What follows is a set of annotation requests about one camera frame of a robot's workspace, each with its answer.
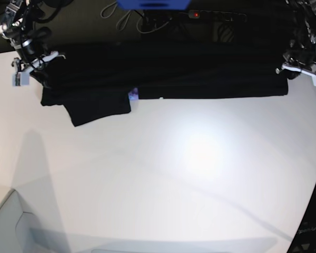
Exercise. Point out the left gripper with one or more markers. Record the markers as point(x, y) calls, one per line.
point(298, 62)

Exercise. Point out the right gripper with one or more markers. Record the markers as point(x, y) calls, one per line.
point(33, 57)

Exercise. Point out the black graphic t-shirt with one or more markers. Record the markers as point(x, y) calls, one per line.
point(93, 81)

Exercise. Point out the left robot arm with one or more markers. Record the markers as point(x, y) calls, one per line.
point(304, 33)

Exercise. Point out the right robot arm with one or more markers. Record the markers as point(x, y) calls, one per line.
point(23, 25)

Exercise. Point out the black power strip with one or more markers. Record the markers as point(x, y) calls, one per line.
point(217, 16)

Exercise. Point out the blue box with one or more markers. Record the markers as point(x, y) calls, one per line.
point(154, 4)

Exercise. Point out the white tray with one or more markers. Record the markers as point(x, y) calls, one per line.
point(15, 227)

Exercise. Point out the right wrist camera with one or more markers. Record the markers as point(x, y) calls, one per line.
point(20, 79)

